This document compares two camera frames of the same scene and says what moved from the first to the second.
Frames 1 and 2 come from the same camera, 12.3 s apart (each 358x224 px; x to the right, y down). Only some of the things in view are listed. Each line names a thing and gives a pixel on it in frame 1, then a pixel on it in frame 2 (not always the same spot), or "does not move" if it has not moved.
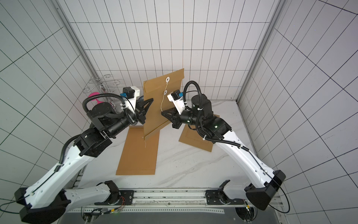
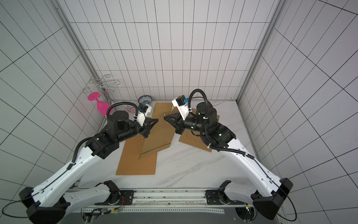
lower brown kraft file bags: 192,137 does not move
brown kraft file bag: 139,156 does not move
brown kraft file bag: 158,88 -> 161,132
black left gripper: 141,111 -> 147,128
